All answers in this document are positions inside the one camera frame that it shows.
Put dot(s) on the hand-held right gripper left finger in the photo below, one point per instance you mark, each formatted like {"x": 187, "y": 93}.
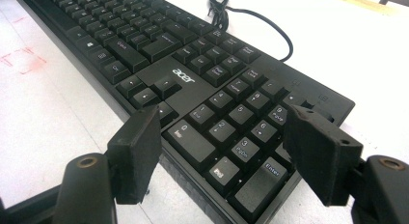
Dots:
{"x": 135, "y": 153}

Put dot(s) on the black computer keyboard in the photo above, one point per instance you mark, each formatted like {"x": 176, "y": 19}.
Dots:
{"x": 205, "y": 89}

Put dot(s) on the white foam board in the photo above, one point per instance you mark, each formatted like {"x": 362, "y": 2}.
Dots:
{"x": 48, "y": 121}

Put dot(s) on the wooden table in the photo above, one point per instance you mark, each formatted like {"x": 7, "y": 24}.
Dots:
{"x": 357, "y": 2}

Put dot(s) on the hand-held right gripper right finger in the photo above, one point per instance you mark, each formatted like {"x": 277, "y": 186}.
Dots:
{"x": 318, "y": 153}

